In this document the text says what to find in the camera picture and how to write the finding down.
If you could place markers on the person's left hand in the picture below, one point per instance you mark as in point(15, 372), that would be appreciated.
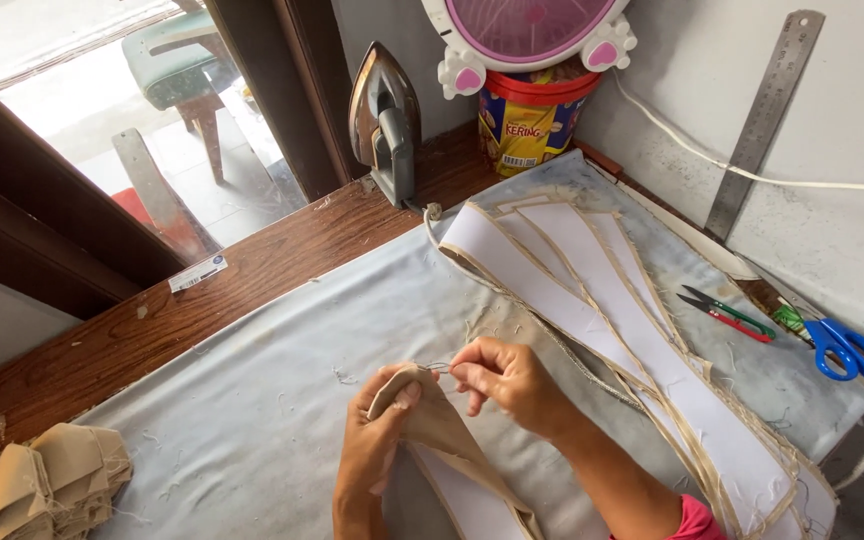
point(366, 454)

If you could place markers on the person's right hand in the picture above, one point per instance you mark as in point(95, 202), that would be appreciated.
point(511, 382)

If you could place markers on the thin metal turning hook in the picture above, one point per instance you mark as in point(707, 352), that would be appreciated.
point(438, 367)

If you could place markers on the beige fabric strip with interfacing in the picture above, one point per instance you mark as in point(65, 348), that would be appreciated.
point(447, 450)

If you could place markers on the grey ironing cloth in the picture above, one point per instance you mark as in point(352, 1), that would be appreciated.
point(267, 390)

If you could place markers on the stack of beige white fabric strips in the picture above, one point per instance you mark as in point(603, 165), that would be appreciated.
point(627, 345)

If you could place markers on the red thread snips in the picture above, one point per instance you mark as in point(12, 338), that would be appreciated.
point(724, 319)

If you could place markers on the pink sleeve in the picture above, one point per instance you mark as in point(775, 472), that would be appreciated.
point(691, 521)

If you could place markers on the green thread snips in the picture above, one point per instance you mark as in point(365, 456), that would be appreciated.
point(732, 309)

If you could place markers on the white barcode sticker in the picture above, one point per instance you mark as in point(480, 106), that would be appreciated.
point(197, 272)

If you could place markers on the yellow snack tub red lid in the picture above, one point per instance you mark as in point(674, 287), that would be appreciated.
point(528, 124)

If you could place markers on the metal clothes iron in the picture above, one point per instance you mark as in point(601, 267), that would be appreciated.
point(385, 124)

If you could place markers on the pile of folded beige fabric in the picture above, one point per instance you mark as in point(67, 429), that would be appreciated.
point(42, 484)

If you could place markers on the grey wooden plank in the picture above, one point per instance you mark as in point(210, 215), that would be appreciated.
point(158, 191)

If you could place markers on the white pink fan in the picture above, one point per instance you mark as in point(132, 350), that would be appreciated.
point(526, 34)

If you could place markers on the steel ruler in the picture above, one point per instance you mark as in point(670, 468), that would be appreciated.
point(766, 124)

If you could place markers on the wooden chair green cushion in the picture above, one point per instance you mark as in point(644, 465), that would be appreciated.
point(177, 67)

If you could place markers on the dark wooden door frame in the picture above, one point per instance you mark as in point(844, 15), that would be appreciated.
point(289, 82)

